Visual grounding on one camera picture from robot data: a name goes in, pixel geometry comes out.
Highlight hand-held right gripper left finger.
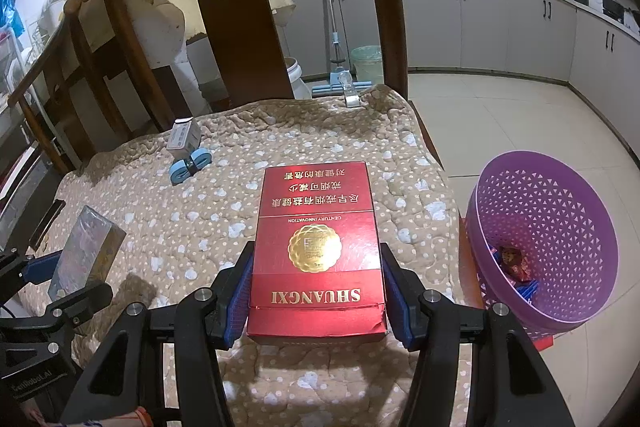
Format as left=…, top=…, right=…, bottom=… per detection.
left=60, top=241, right=256, bottom=427

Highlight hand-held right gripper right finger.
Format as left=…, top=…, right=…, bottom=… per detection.
left=380, top=242, right=576, bottom=427

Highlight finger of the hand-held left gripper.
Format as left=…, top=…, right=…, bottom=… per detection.
left=0, top=282, right=114, bottom=339
left=0, top=252, right=62, bottom=303

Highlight silver foil box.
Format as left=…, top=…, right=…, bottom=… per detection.
left=47, top=205, right=127, bottom=303

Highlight red cigarette box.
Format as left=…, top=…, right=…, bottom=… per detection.
left=246, top=163, right=388, bottom=344

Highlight red plastic wrapper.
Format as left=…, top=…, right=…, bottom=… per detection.
left=500, top=246, right=532, bottom=283

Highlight purple plastic basket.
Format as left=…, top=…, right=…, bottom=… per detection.
left=466, top=151, right=621, bottom=340

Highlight person's left forearm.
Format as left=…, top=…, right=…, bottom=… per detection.
left=20, top=407, right=151, bottom=427

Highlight blue crumpled wrapper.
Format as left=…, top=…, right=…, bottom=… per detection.
left=515, top=279, right=541, bottom=303

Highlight small white box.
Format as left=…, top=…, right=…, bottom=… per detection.
left=166, top=118, right=202, bottom=152

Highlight clear plastic clip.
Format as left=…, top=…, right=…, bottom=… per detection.
left=337, top=71, right=376, bottom=108

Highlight white plastic bucket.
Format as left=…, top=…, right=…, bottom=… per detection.
left=285, top=57, right=312, bottom=100

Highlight bin with green bag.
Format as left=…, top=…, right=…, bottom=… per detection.
left=350, top=46, right=385, bottom=85

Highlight blue plastic bag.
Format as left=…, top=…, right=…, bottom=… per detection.
left=0, top=0, right=25, bottom=38

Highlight brown wooden chair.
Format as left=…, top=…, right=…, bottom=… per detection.
left=7, top=0, right=451, bottom=178

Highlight mop with blue head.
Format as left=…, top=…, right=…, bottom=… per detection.
left=307, top=0, right=377, bottom=98

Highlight grey kitchen base cabinets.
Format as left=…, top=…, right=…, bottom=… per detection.
left=272, top=0, right=640, bottom=118

